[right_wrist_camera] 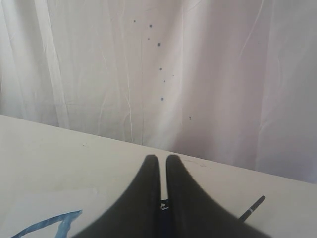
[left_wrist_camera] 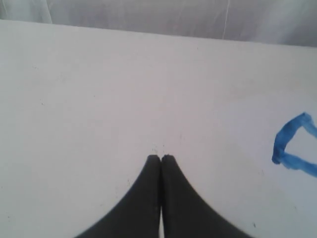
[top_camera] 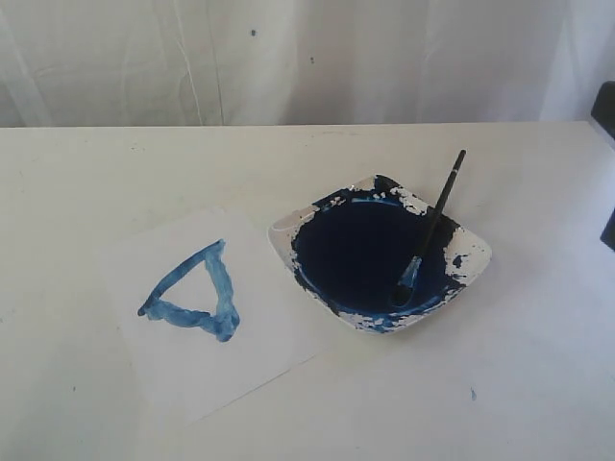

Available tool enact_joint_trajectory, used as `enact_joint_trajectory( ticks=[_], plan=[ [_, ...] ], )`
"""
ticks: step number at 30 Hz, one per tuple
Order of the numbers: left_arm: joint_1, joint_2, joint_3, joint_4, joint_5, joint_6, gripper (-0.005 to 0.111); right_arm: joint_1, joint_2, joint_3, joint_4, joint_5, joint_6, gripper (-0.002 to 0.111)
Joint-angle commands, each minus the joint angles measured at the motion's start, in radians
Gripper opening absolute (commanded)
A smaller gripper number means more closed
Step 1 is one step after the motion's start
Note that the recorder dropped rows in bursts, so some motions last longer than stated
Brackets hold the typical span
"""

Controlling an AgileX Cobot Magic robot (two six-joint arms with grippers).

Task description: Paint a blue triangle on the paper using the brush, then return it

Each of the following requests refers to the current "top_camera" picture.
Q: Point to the black paintbrush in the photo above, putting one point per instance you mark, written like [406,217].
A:
[405,287]

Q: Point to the white square paint dish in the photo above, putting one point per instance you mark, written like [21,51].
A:
[349,249]

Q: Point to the white paper sheet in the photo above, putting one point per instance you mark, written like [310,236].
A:
[209,312]

